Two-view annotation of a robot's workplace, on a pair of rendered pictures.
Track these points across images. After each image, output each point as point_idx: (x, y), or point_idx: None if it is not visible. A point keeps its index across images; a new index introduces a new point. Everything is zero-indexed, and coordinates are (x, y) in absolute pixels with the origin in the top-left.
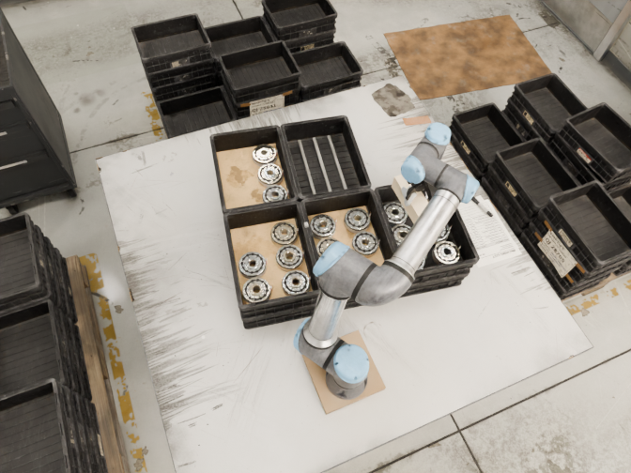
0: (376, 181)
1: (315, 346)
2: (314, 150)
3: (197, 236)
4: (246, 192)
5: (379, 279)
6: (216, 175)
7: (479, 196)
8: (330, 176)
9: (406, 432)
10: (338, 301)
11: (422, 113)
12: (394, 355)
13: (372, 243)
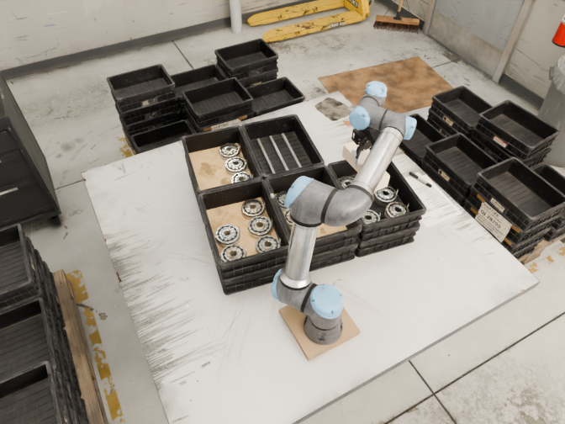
0: None
1: (292, 287)
2: (271, 145)
3: (175, 224)
4: (216, 181)
5: (344, 197)
6: (189, 166)
7: (417, 172)
8: (288, 163)
9: (384, 369)
10: (309, 231)
11: None
12: (364, 304)
13: None
